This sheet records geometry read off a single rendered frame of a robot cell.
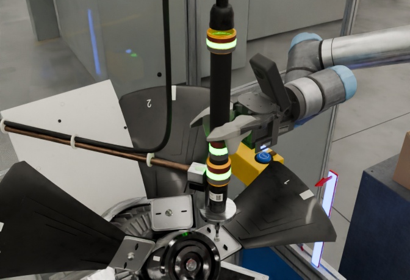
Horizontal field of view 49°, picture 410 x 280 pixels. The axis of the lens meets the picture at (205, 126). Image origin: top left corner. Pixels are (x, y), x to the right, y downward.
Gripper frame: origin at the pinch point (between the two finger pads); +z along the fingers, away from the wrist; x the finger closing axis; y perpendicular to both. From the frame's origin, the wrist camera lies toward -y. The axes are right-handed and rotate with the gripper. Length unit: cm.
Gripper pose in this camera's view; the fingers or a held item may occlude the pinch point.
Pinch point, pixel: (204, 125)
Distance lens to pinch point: 73.4
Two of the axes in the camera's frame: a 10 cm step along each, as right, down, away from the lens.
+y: -0.1, 8.4, 5.5
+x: -5.8, -4.5, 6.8
